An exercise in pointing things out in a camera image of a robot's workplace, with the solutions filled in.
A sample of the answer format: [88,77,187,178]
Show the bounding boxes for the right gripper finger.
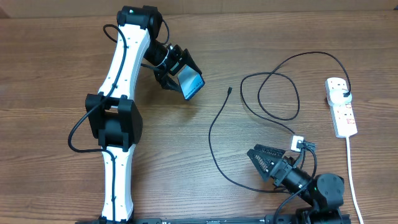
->
[254,144,285,158]
[247,149,274,182]

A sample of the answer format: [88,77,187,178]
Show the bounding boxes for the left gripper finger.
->
[160,75,182,93]
[183,49,202,75]

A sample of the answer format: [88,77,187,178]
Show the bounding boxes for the Samsung Galaxy smartphone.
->
[177,65,205,100]

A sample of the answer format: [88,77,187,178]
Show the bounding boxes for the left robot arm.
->
[85,6,205,223]

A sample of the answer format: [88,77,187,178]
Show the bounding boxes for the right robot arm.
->
[247,144,351,224]

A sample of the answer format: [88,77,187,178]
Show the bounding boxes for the white USB charger plug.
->
[327,89,353,106]

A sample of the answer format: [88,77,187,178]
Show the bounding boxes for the white power strip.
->
[325,77,358,138]

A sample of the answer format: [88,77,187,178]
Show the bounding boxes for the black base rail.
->
[75,215,351,224]

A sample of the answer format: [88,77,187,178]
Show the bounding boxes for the white power strip cord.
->
[345,136,364,224]

